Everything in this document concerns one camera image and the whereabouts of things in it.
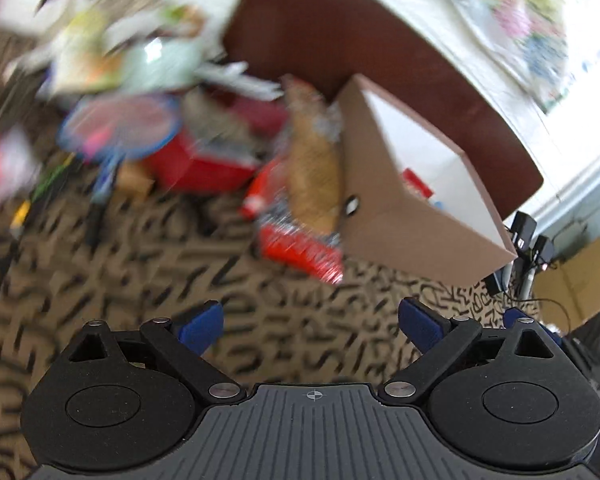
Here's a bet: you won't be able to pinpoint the red flat gift box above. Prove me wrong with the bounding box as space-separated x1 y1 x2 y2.
142 128 260 195

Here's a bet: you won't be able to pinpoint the pink cardboard storage box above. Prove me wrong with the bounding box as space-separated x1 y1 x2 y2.
337 75 516 286

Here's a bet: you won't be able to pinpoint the brown wooden chair back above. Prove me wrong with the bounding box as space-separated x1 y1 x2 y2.
223 0 543 217

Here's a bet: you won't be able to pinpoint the insoles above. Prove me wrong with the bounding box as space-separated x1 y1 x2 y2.
242 75 343 285

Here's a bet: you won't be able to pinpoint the letter-patterned tablecloth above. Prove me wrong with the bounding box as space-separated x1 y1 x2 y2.
0 29 546 480

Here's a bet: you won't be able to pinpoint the golden rectangular box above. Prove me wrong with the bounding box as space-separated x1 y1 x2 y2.
114 162 155 202

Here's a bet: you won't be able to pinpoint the green patterned tape roll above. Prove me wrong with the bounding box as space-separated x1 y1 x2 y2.
120 38 204 93

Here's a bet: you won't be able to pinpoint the floral fabric on wall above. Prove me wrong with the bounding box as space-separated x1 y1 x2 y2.
449 0 576 113

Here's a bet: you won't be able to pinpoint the brown cardboard box on floor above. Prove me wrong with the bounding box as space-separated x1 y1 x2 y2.
532 238 600 335

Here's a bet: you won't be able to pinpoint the pink item in plastic bag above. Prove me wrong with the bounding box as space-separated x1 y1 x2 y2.
0 127 42 203

